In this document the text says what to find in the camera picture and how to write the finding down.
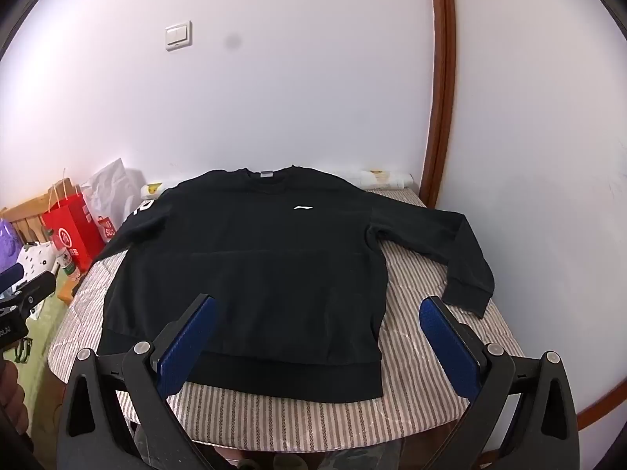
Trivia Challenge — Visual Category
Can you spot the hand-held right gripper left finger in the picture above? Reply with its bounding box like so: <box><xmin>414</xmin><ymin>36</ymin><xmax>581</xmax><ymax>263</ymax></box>
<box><xmin>56</xmin><ymin>294</ymin><xmax>219</xmax><ymax>470</ymax></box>

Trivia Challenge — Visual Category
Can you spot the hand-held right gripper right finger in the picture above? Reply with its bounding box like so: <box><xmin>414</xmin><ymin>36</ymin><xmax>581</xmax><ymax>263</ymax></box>
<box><xmin>420</xmin><ymin>296</ymin><xmax>582</xmax><ymax>470</ymax></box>

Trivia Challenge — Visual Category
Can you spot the wooden headboard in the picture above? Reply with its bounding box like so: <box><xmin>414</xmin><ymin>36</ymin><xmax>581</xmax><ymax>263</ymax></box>
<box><xmin>0</xmin><ymin>181</ymin><xmax>79</xmax><ymax>246</ymax></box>

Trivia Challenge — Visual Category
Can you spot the striped mattress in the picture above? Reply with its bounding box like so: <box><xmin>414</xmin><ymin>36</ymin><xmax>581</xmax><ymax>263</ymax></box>
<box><xmin>47</xmin><ymin>183</ymin><xmax>527</xmax><ymax>451</ymax></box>

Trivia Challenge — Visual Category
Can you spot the white spotted pillow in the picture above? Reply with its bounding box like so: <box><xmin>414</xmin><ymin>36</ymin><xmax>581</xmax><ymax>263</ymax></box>
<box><xmin>14</xmin><ymin>242</ymin><xmax>56</xmax><ymax>281</ymax></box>

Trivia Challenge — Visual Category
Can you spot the green bed sheet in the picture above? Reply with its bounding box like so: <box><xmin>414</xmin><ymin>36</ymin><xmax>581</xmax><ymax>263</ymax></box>
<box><xmin>0</xmin><ymin>274</ymin><xmax>76</xmax><ymax>451</ymax></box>

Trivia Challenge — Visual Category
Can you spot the black sweatshirt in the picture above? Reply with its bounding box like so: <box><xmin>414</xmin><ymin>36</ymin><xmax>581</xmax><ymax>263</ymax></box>
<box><xmin>95</xmin><ymin>166</ymin><xmax>495</xmax><ymax>399</ymax></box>

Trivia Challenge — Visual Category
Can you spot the white plastic shopping bag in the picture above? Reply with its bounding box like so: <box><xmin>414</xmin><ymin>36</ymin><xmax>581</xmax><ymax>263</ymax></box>
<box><xmin>81</xmin><ymin>157</ymin><xmax>148</xmax><ymax>244</ymax></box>

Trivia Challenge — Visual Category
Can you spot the white yellow-print rolled cloth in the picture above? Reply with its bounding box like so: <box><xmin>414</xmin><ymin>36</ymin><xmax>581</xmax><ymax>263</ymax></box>
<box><xmin>140</xmin><ymin>169</ymin><xmax>412</xmax><ymax>200</ymax></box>

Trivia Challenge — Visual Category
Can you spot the person's left hand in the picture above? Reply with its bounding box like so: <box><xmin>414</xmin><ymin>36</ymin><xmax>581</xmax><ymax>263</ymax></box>
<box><xmin>0</xmin><ymin>357</ymin><xmax>30</xmax><ymax>432</ymax></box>

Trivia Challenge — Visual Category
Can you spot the red paper shopping bag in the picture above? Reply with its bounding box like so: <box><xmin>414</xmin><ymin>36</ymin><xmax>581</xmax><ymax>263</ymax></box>
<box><xmin>40</xmin><ymin>179</ymin><xmax>106</xmax><ymax>272</ymax></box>

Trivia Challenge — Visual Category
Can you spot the clear plastic water bottle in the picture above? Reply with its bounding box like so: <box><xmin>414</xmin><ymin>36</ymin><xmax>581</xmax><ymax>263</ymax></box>
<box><xmin>53</xmin><ymin>240</ymin><xmax>82</xmax><ymax>281</ymax></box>

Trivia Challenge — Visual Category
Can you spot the brown wooden door frame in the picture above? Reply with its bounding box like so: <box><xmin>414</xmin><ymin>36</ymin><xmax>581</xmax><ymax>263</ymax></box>
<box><xmin>422</xmin><ymin>0</ymin><xmax>458</xmax><ymax>209</ymax></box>

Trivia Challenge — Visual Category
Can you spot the white wall light switch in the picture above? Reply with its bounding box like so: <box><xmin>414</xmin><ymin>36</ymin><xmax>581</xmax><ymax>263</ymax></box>
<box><xmin>165</xmin><ymin>20</ymin><xmax>193</xmax><ymax>52</ymax></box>

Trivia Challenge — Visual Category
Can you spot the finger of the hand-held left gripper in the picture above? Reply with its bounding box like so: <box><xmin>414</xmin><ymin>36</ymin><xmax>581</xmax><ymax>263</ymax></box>
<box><xmin>12</xmin><ymin>270</ymin><xmax>58</xmax><ymax>316</ymax></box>

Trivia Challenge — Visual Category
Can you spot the purple cloth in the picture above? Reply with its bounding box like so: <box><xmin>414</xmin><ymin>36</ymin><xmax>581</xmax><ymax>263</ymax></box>
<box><xmin>0</xmin><ymin>219</ymin><xmax>25</xmax><ymax>258</ymax></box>

